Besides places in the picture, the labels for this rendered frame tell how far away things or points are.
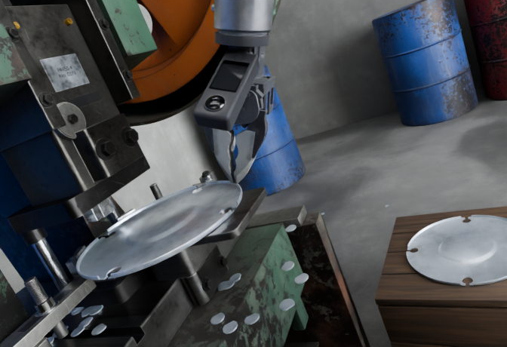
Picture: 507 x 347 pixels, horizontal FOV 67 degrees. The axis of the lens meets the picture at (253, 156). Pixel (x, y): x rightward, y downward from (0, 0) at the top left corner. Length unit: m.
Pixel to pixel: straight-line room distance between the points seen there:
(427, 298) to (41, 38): 0.91
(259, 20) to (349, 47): 3.34
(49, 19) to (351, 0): 3.28
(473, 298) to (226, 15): 0.77
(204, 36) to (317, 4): 2.99
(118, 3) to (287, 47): 3.24
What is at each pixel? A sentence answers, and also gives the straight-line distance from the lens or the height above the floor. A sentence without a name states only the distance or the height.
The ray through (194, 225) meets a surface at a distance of 0.60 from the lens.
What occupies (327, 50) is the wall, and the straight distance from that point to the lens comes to 3.85.
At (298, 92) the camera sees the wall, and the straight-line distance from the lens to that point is 3.97.
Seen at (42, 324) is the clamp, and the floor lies 0.75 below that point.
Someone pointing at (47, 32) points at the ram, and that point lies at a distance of 0.69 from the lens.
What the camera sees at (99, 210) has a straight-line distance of 0.73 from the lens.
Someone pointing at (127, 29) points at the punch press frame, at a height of 1.10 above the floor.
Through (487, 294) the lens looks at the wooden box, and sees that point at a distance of 0.99.
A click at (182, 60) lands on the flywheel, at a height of 1.03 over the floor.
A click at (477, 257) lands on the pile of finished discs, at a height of 0.36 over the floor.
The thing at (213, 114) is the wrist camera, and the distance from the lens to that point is 0.45.
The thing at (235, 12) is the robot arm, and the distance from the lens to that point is 0.49.
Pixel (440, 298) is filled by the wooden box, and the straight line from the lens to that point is 0.99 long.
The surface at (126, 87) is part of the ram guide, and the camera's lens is 0.71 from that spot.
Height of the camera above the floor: 0.98
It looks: 14 degrees down
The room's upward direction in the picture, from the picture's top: 22 degrees counter-clockwise
